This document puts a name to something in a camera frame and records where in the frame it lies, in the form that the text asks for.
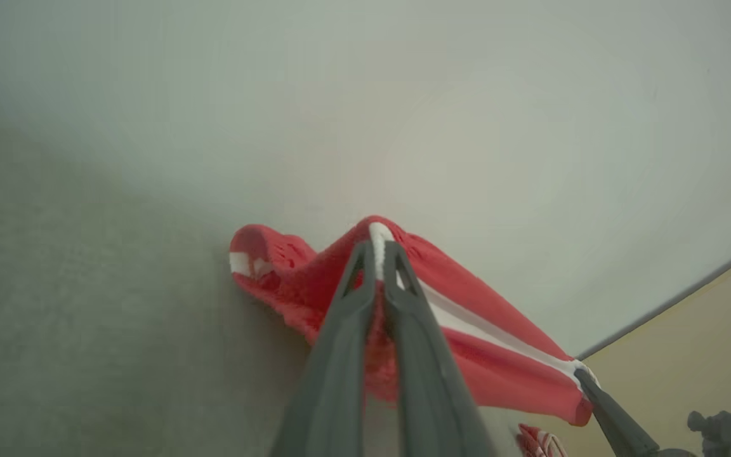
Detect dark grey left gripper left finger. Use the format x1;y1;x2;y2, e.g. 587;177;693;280
270;241;378;457

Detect red printed t-shirt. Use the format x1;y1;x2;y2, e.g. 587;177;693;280
517;423;568;457

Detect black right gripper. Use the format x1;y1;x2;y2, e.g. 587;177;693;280
573;368;731;457

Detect wall baseboard strip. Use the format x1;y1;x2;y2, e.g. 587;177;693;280
577;234;731;361

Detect red shorts with white stripes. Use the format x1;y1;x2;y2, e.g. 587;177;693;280
229;216;600;427

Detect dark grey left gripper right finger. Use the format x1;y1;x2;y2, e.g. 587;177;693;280
381;241;496;457

